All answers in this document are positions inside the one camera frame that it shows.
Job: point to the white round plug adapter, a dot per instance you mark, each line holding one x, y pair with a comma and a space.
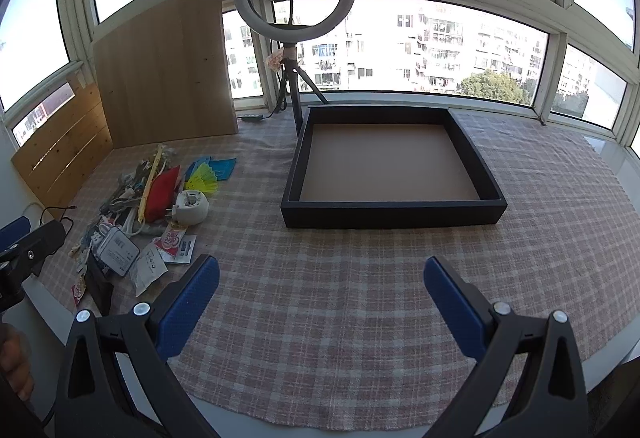
192, 208

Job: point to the light blue phone stand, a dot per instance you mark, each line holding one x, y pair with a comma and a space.
200, 165

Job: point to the green tree outside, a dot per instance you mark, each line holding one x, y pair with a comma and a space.
492, 88

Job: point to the person's left hand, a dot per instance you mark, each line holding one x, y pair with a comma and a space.
15, 360

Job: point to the neon yellow plastic piece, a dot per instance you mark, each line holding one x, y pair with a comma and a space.
202, 178

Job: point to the apartment buildings outside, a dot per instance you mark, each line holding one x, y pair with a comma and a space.
440, 43

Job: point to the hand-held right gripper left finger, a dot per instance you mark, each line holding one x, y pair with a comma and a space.
192, 303

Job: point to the red cloth pouch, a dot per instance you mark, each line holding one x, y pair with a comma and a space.
161, 195

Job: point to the slatted pine board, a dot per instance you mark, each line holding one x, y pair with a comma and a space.
65, 148

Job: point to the blue foil packet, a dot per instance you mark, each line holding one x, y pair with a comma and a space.
225, 169

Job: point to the pink white paper tag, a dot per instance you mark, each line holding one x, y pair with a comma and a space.
274, 60

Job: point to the black shallow tray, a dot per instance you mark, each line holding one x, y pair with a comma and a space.
385, 163

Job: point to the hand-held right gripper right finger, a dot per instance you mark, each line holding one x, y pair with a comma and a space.
452, 298

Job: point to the white grey labelled box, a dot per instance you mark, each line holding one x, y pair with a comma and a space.
118, 250

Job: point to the light wooden board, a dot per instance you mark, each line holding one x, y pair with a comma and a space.
165, 68

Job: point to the black power strip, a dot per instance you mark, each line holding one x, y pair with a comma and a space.
251, 118

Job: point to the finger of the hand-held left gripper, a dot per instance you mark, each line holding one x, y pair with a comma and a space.
45, 240
15, 230

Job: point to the black small pouch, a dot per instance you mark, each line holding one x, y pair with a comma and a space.
100, 288

